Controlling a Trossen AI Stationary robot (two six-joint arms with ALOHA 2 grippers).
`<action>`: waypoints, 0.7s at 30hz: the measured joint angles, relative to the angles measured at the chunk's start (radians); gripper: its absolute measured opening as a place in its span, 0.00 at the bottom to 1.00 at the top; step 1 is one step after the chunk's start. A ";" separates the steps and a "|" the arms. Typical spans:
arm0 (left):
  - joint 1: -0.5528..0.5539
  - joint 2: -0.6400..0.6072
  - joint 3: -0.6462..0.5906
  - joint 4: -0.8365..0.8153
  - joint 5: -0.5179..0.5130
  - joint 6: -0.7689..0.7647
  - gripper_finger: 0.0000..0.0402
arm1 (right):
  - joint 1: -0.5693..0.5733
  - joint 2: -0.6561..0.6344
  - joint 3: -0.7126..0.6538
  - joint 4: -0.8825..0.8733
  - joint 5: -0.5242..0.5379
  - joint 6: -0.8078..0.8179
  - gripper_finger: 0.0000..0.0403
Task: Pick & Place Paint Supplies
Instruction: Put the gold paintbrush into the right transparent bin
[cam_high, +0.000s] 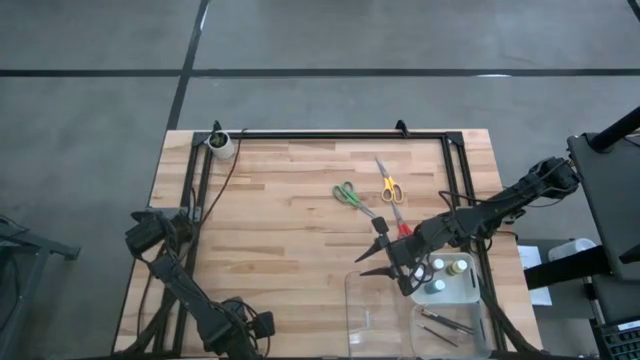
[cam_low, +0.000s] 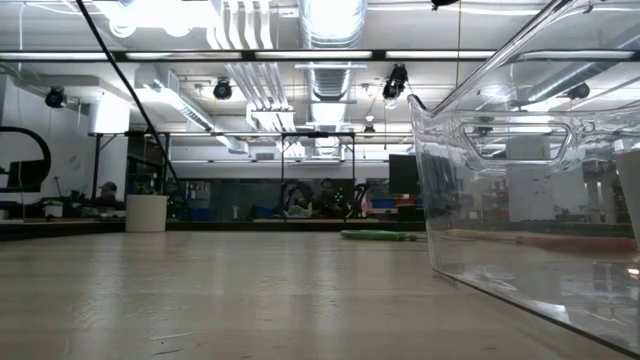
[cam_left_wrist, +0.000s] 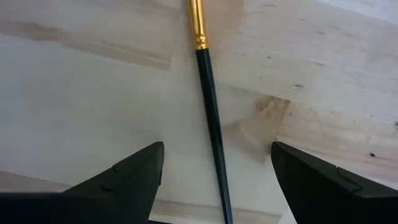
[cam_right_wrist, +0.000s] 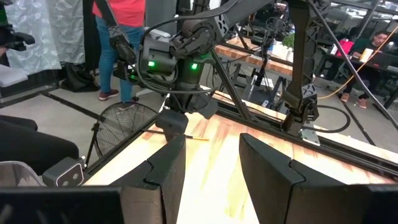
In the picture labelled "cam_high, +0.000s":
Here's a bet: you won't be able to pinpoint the black paintbrush silver ferrule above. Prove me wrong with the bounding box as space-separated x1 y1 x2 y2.
423 313 474 337

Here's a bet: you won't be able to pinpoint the clear plastic container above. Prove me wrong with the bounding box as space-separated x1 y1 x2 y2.
546 236 599 264

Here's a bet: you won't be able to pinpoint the dark metal stand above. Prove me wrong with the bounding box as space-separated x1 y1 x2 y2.
0 214 82 360

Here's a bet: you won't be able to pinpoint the white paper sheet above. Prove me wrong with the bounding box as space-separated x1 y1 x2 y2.
516 244 554 308

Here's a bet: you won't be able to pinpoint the small clear plastic bin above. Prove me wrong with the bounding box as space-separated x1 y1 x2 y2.
409 301 493 360

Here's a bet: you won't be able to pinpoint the black paintbrush orange end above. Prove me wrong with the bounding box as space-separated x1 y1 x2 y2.
416 323 459 348

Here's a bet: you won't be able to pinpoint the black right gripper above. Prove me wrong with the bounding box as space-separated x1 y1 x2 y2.
354 215 454 298

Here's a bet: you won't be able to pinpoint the large clear plastic bin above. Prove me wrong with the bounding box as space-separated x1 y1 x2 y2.
344 269 417 360

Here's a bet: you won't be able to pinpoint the yellow paint bottle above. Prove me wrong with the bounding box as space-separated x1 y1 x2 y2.
445 258 469 278

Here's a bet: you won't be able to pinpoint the red-handled scissors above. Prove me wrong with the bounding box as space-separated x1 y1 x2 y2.
389 201 414 239

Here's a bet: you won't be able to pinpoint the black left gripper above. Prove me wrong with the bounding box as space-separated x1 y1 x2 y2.
213 296 277 360

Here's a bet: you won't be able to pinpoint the black equipment stand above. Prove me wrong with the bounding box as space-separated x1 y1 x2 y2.
567 106 640 360

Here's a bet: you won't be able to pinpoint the yellow-handled scissors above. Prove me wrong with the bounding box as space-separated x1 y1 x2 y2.
374 156 406 205

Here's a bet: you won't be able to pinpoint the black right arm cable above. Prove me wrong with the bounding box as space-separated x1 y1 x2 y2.
438 189 507 210

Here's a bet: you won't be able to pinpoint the black keyboard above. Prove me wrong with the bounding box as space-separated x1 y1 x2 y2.
596 318 640 360

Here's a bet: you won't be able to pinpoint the black aluminium rig frame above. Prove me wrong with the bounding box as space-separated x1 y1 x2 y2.
149 119 531 360

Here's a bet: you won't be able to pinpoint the green-handled scissors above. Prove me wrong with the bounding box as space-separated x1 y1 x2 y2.
332 180 379 220

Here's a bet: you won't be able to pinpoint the brown cable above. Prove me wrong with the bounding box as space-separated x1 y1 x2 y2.
199 128 247 226

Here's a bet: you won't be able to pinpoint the thin black paintbrush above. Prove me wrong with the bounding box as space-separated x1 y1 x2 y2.
420 307 476 332

